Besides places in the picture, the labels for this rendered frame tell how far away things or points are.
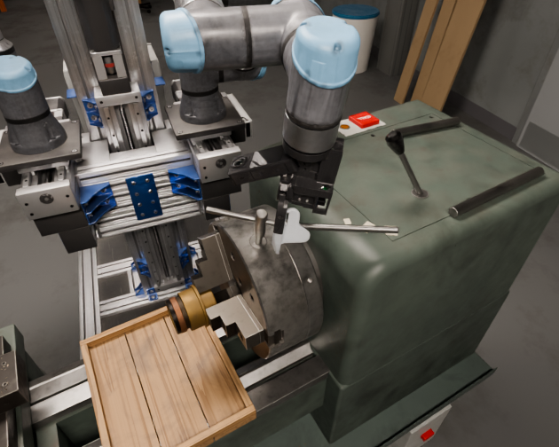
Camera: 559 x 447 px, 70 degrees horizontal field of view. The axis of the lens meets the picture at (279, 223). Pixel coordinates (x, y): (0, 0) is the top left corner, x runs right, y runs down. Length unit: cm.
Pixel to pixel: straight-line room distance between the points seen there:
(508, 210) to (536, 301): 172
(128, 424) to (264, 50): 79
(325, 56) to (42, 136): 100
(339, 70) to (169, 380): 78
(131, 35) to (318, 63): 102
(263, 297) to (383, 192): 34
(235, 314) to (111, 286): 143
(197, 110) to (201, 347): 71
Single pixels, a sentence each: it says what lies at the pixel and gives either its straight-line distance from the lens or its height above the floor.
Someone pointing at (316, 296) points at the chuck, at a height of 115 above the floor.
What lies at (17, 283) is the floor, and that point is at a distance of 276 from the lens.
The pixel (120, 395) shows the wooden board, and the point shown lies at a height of 88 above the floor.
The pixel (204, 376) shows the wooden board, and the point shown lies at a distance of 101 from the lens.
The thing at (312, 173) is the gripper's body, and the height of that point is 143.
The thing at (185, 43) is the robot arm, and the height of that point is 161.
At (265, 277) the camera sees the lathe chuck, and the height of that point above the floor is 120.
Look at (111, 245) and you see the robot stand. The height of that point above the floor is 21.
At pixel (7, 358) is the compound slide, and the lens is 103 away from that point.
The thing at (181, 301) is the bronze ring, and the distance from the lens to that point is 85.
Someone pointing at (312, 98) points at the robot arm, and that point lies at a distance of 49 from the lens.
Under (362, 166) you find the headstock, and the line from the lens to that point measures 96.
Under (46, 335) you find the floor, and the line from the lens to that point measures 242.
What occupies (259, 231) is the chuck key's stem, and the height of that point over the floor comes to 128.
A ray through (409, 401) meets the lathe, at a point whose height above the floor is 54.
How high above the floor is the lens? 177
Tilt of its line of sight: 41 degrees down
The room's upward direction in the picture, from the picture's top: straight up
